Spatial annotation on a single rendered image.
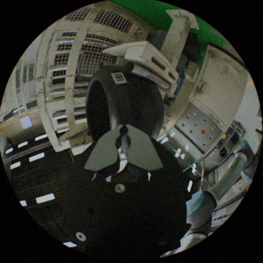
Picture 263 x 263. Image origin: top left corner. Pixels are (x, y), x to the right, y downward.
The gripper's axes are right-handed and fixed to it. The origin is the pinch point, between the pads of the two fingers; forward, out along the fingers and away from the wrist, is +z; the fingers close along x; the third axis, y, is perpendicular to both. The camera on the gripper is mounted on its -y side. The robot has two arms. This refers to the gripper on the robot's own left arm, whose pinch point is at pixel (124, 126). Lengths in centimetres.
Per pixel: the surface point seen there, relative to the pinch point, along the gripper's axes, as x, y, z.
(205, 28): 75, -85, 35
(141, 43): 5.8, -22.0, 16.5
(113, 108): -4.3, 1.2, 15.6
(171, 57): 33, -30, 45
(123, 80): -0.7, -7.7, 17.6
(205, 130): 80, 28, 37
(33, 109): -589, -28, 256
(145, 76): 7.9, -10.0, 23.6
